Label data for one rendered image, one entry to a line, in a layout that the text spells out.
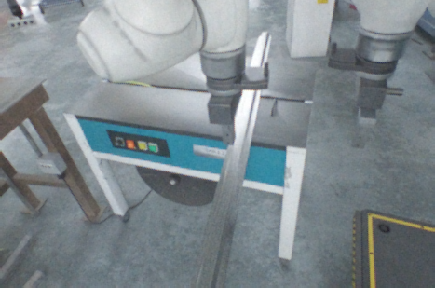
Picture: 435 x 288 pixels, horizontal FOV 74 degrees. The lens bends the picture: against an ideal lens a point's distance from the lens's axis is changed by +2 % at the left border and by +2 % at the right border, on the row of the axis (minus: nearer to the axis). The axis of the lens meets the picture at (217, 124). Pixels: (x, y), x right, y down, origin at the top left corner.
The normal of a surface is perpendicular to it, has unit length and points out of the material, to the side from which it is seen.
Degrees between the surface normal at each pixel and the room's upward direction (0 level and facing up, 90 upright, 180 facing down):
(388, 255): 0
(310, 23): 90
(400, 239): 0
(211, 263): 0
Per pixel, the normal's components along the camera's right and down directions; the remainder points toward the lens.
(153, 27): 0.26, 0.27
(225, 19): 0.61, 0.43
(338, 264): -0.08, -0.78
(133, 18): -0.01, 0.14
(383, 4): -0.72, 0.49
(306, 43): -0.07, 0.62
